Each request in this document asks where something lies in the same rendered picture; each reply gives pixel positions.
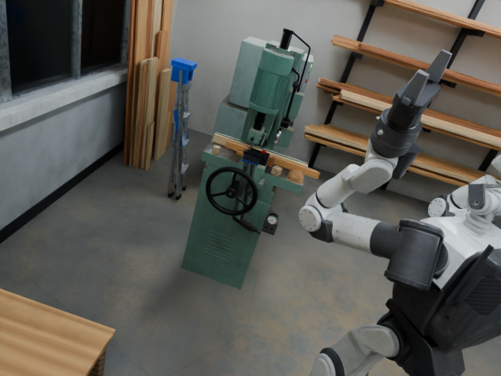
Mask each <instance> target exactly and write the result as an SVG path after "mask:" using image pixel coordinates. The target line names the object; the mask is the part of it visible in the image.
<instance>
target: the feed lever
mask: <svg viewBox="0 0 501 376"><path fill-rule="evenodd" d="M292 86H293V91H292V96H291V99H290V102H289V107H288V110H287V114H286V117H283V118H282V121H281V123H280V126H281V127H283V128H288V126H289V123H290V121H291V120H290V119H288V116H289V111H290V109H291V105H292V101H293V98H294V94H295V90H296V89H297V88H298V87H299V83H298V82H296V81H295V82H294V83H293V84H292Z"/></svg>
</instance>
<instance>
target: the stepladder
mask: <svg viewBox="0 0 501 376"><path fill-rule="evenodd" d="M171 65H172V66H173V68H172V74H171V81H175V82H177V86H176V98H175V109H174V131H173V143H172V155H171V177H170V189H169V194H168V197H169V198H171V197H172V196H173V195H174V191H173V187H174V173H177V177H176V184H175V189H177V191H176V200H179V199H180V198H181V175H183V187H182V190H183V191H185V190H186V170H187V169H188V168H189V165H188V164H186V154H187V145H188V144H189V142H190V140H188V138H189V136H188V131H187V129H188V118H189V117H190V116H191V113H189V112H188V105H189V88H190V87H192V84H191V83H189V81H191V80H192V76H193V72H194V69H196V67H197V63H196V62H192V61H190V60H186V59H183V58H180V57H177V58H175V59H173V60H172V61H171ZM184 96H185V109H184ZM183 129H184V138H183ZM176 147H177V168H176V169H175V171H174V167H175V156H176ZM182 151H183V163H182Z"/></svg>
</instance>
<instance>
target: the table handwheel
mask: <svg viewBox="0 0 501 376"><path fill-rule="evenodd" d="M223 172H234V173H233V180H232V184H231V185H230V186H229V187H228V188H227V189H226V191H225V192H220V193H215V194H212V193H211V183H212V180H213V179H214V178H215V177H216V176H217V175H219V174H221V173H223ZM237 174H239V175H241V176H243V177H244V178H245V179H246V180H247V181H248V182H249V184H250V186H251V187H252V191H253V197H252V200H251V202H250V204H249V205H247V204H246V203H245V202H244V201H243V200H242V199H240V197H238V196H237V192H238V190H237V188H238V186H239V181H236V175H237ZM206 194H207V198H208V200H209V202H210V203H211V205H212V206H213V207H214V208H215V209H216V210H218V211H220V212H222V213H224V214H227V215H230V216H240V215H243V214H245V213H247V212H249V211H250V210H251V209H252V208H253V207H254V206H255V204H256V201H257V198H258V190H257V186H256V183H255V181H254V180H253V178H252V177H251V176H250V175H249V174H248V173H247V172H245V171H243V170H242V169H239V168H236V167H232V166H225V167H221V168H219V169H216V170H215V171H214V172H213V173H212V174H211V175H210V176H209V177H208V179H207V182H206ZM219 195H226V196H227V197H228V198H234V197H235V198H236V199H238V200H239V201H240V202H241V203H242V204H243V205H244V206H245V207H246V208H244V209H242V210H227V209H225V208H223V207H221V206H220V205H219V204H218V203H217V202H216V201H215V200H214V198H213V197H216V196H219Z"/></svg>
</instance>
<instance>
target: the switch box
mask: <svg viewBox="0 0 501 376"><path fill-rule="evenodd" d="M305 62H306V58H303V59H302V60H301V63H300V67H299V69H298V74H299V75H300V78H301V75H302V72H303V68H304V65H305ZM311 64H312V60H307V64H306V68H305V71H304V74H303V78H302V81H301V84H300V88H303V86H304V84H305V81H306V78H307V75H308V73H309V69H310V66H311ZM298 83H300V79H299V81H298Z"/></svg>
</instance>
